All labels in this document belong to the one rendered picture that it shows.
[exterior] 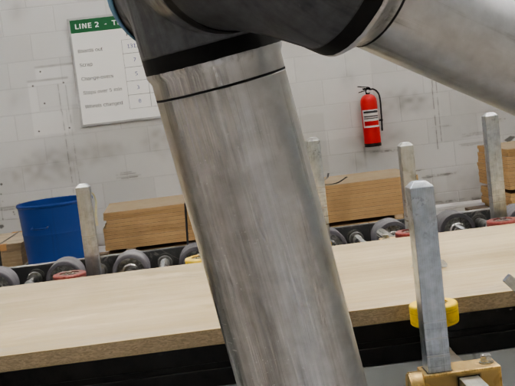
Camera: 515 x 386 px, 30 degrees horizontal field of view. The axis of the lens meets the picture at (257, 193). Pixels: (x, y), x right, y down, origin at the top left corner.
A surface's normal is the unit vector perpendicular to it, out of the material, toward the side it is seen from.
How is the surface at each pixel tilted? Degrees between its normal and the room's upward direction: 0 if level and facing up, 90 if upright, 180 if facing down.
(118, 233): 90
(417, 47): 138
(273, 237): 92
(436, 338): 90
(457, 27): 107
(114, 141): 90
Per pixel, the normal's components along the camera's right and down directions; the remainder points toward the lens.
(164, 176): 0.07, 0.09
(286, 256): 0.35, 0.07
